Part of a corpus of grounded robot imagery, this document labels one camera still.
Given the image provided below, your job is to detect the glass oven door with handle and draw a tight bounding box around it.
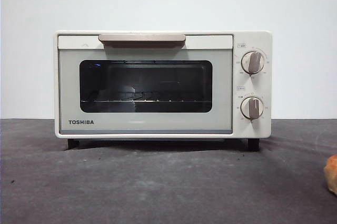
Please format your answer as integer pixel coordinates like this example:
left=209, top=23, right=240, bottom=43
left=57, top=33, right=234, bottom=134

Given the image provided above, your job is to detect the golden bread loaf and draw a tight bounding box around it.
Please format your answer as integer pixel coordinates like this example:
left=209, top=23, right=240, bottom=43
left=323, top=155, right=337, bottom=192

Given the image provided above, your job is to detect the cream Toshiba toaster oven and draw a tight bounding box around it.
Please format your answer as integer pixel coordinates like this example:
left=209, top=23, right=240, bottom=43
left=54, top=30, right=273, bottom=152

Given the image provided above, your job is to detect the cream timer knob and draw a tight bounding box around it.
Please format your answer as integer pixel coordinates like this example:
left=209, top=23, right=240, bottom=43
left=241, top=96, right=265, bottom=121

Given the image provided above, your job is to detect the cream temperature knob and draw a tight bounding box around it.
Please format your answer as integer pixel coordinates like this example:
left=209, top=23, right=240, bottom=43
left=241, top=51, right=265, bottom=75

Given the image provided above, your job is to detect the metal wire oven rack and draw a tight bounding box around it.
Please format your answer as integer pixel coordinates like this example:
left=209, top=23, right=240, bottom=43
left=80, top=91, right=213, bottom=103

